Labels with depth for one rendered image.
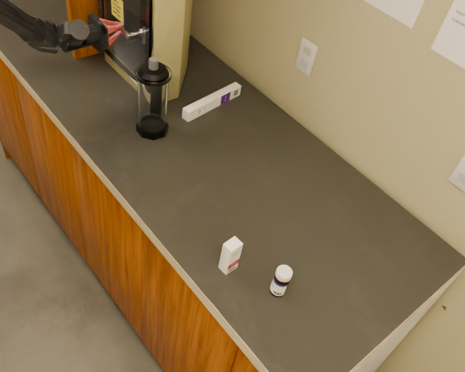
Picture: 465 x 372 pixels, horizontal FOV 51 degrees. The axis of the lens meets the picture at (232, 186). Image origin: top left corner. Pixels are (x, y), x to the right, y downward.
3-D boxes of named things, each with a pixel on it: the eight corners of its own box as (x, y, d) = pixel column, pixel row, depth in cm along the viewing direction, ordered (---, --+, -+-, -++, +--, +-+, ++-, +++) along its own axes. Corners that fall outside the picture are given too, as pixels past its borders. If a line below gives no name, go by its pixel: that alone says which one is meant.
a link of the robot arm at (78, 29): (35, 21, 140) (35, 51, 139) (44, 6, 130) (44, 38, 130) (77, 29, 146) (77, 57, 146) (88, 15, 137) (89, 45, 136)
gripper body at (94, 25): (105, 21, 143) (81, 27, 139) (106, 52, 150) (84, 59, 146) (93, 12, 146) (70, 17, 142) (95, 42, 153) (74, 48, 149)
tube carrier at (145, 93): (158, 113, 165) (160, 57, 149) (174, 132, 159) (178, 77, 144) (129, 122, 160) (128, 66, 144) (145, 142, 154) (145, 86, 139)
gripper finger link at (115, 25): (128, 21, 149) (101, 29, 144) (129, 43, 154) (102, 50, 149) (116, 12, 152) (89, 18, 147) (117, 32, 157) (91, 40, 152)
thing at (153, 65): (159, 66, 150) (159, 47, 145) (174, 83, 145) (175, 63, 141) (131, 73, 146) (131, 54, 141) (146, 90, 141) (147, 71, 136)
